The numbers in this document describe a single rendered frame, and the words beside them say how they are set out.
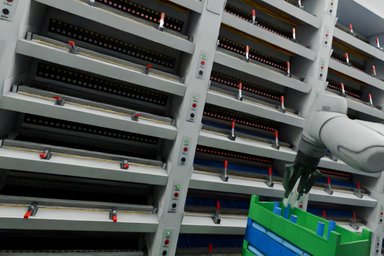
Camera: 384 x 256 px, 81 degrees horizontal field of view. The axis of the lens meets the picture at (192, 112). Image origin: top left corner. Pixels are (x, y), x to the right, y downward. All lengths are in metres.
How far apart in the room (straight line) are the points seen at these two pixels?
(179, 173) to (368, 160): 0.64
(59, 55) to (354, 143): 0.93
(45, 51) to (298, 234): 0.99
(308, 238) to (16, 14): 1.13
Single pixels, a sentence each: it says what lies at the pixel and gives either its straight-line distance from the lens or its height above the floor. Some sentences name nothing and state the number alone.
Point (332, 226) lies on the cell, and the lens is 0.93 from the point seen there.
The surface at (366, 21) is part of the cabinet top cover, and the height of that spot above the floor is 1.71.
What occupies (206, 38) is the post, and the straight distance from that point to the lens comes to 1.05.
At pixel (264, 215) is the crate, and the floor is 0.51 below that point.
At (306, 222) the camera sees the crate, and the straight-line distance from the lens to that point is 1.02.
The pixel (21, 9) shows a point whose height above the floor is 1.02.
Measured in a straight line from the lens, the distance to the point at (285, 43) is 1.31.
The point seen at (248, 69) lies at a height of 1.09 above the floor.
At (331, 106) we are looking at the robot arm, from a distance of 0.81.
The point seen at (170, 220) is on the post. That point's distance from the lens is 1.03.
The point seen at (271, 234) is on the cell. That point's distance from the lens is 0.88.
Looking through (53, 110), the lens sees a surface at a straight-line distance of 0.91.
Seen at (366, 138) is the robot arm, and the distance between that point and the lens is 0.69.
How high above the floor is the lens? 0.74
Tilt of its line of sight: 5 degrees up
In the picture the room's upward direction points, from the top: 11 degrees clockwise
